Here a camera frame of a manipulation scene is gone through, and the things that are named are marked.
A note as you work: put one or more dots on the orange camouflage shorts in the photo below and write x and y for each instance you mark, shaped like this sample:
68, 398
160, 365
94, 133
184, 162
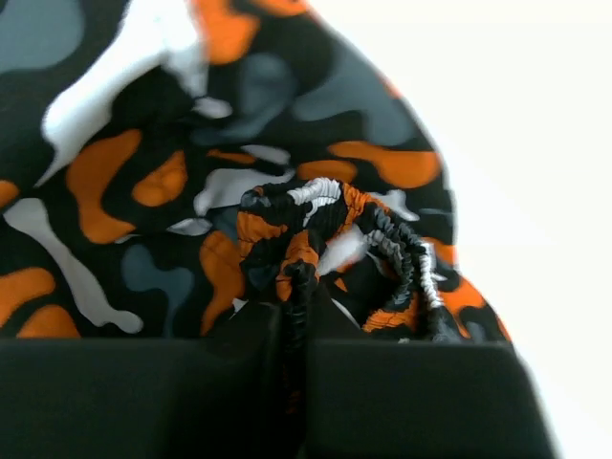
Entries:
165, 162

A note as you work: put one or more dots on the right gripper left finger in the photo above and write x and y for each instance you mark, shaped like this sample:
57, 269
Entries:
213, 397

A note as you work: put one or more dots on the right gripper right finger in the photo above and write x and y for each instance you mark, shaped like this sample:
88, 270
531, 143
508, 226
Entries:
377, 398

